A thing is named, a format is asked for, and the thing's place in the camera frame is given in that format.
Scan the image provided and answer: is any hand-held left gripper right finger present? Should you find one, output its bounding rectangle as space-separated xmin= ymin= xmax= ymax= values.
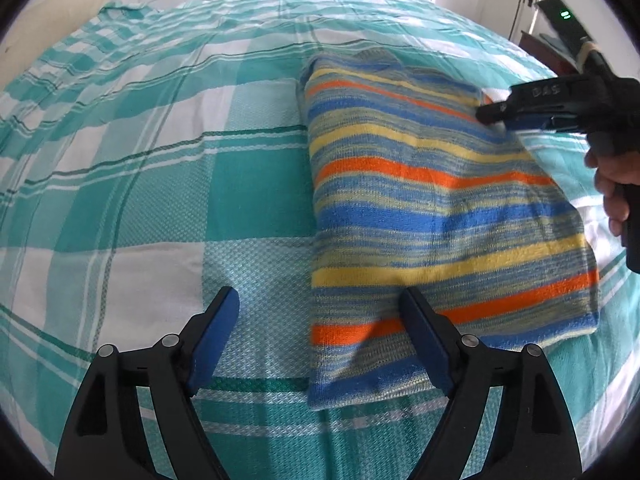
xmin=398 ymin=287 xmax=583 ymax=480

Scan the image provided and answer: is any person's right hand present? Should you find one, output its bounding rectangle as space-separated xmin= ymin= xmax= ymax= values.
xmin=585 ymin=150 xmax=640 ymax=237

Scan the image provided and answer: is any beige board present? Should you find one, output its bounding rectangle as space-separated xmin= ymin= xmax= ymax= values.
xmin=0 ymin=0 xmax=110 ymax=91

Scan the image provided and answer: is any striped knit shirt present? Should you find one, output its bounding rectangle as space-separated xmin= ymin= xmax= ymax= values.
xmin=297 ymin=49 xmax=601 ymax=411

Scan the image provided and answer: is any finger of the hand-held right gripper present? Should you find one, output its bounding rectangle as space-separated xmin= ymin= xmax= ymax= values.
xmin=475 ymin=76 xmax=603 ymax=124
xmin=504 ymin=113 xmax=588 ymax=134

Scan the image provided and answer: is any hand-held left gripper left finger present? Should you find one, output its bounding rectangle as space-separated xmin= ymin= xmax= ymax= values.
xmin=54 ymin=286 xmax=240 ymax=480

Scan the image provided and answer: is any teal white checked bedsheet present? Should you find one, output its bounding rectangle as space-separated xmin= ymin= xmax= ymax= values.
xmin=0 ymin=0 xmax=640 ymax=480

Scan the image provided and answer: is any dark side table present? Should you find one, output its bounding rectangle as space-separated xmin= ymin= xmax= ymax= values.
xmin=520 ymin=30 xmax=585 ymax=80

